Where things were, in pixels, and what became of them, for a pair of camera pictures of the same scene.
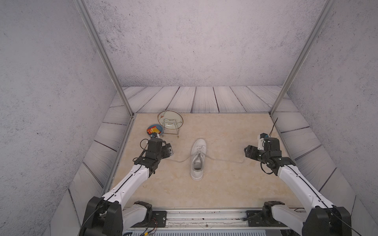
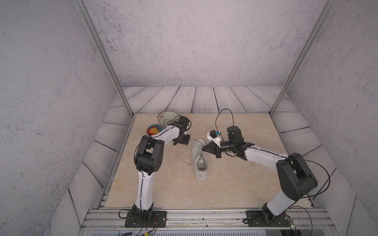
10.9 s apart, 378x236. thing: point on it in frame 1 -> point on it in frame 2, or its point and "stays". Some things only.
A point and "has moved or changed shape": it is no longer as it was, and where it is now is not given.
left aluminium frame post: [98, 42] stays
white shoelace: [197, 150] -> [187, 157]
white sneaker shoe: [198, 157] has moved or changed shape
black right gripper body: [256, 154] -> [225, 147]
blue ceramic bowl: [159, 127] stays
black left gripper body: [165, 152] -> [184, 140]
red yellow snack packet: [153, 130] stays
